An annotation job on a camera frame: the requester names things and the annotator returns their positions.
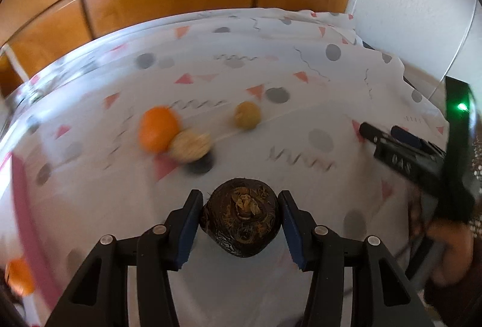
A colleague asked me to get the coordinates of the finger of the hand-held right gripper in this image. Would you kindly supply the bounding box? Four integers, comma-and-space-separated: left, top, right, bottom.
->
390, 125, 446, 158
358, 122, 396, 147

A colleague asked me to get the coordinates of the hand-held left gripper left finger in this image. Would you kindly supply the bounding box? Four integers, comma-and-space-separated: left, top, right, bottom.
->
45, 189, 204, 327

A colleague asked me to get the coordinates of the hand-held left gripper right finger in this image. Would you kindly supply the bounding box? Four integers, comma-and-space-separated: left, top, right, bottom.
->
278, 190, 435, 327

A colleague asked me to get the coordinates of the dark brown water chestnut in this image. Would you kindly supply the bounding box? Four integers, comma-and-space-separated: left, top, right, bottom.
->
199, 178, 282, 258

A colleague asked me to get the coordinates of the dark sugarcane piece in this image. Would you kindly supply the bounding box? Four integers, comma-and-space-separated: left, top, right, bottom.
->
168, 131, 215, 175

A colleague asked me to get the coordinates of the orange tangerine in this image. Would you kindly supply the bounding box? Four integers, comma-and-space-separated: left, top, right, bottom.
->
5, 257, 36, 295
139, 107, 180, 152

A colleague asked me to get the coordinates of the yellow-green kiwi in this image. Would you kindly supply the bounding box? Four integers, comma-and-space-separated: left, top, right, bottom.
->
233, 102, 261, 131

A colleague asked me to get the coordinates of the pink shallow box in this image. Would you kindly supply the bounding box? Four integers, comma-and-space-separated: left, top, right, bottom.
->
0, 150, 63, 327

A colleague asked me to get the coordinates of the person's right hand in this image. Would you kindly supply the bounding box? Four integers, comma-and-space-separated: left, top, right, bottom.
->
427, 218, 476, 286

